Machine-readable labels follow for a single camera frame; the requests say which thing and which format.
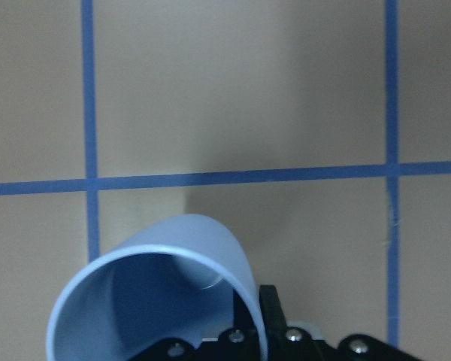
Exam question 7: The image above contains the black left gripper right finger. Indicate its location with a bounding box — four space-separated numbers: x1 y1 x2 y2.
259 285 417 361

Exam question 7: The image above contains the blue cup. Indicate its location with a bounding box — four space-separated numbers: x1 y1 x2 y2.
46 214 268 360

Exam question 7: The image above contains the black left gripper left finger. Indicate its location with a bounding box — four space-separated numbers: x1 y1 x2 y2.
135 293 261 361

